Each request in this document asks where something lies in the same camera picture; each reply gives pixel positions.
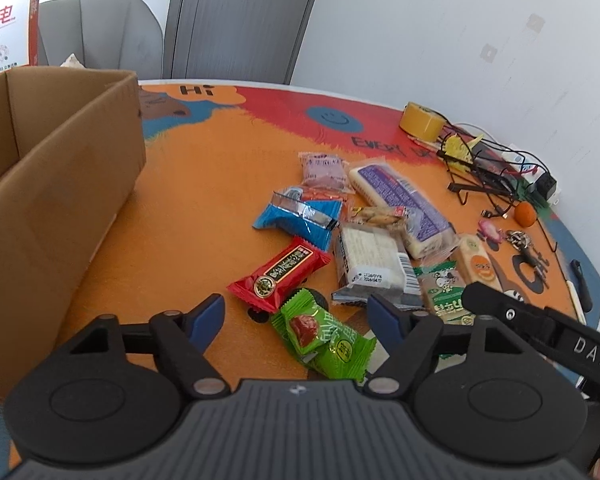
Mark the red snack packet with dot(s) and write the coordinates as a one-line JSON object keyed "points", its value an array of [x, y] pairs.
{"points": [[280, 275]]}

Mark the clear biscuit packet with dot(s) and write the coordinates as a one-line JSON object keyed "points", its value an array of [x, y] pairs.
{"points": [[380, 218]]}

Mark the black pen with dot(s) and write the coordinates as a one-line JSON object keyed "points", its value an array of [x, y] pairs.
{"points": [[581, 285]]}

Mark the grey door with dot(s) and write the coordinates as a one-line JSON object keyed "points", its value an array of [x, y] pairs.
{"points": [[245, 20]]}

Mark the yellow toy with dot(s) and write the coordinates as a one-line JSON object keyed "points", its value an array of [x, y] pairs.
{"points": [[457, 149]]}

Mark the blue snack packet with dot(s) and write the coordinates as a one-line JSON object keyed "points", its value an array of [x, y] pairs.
{"points": [[290, 220]]}

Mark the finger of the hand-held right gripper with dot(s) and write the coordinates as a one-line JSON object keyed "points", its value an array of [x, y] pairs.
{"points": [[510, 310]]}

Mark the bunch of keys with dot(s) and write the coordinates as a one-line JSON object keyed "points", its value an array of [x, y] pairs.
{"points": [[522, 246]]}

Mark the clear white cake packet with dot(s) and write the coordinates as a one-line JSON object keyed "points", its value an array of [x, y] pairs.
{"points": [[375, 255]]}

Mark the pink snack packet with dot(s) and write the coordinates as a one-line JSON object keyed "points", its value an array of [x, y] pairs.
{"points": [[325, 170]]}

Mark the clear orange striped packet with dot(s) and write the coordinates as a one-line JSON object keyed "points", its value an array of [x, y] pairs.
{"points": [[322, 195]]}

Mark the long white purple-label packet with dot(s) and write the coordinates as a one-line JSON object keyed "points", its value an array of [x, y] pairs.
{"points": [[400, 195]]}

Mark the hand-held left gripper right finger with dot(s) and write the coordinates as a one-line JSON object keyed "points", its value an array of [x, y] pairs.
{"points": [[384, 320]]}

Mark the small orange fruit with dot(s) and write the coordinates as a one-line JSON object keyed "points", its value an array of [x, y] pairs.
{"points": [[525, 213]]}

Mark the white power strip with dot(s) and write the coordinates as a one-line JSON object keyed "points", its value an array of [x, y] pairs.
{"points": [[532, 162]]}

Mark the brown cardboard box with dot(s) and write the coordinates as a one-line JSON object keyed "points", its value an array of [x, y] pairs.
{"points": [[55, 210]]}

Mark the pale dotted cushion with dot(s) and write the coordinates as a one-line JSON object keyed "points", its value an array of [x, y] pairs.
{"points": [[73, 61]]}

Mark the green and white snack packet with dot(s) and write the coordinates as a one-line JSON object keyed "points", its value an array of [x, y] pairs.
{"points": [[442, 290]]}

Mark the cream orange-label snack packet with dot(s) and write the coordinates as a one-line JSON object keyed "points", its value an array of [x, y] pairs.
{"points": [[475, 260]]}

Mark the yellow tape roll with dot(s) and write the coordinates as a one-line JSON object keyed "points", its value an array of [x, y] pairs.
{"points": [[420, 122]]}

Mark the black power adapter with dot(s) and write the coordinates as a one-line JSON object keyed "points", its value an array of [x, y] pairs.
{"points": [[546, 185]]}

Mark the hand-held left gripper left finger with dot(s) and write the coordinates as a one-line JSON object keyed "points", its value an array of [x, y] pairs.
{"points": [[207, 317]]}

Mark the grey upholstered chair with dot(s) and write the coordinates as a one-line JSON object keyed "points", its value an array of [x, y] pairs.
{"points": [[115, 30]]}

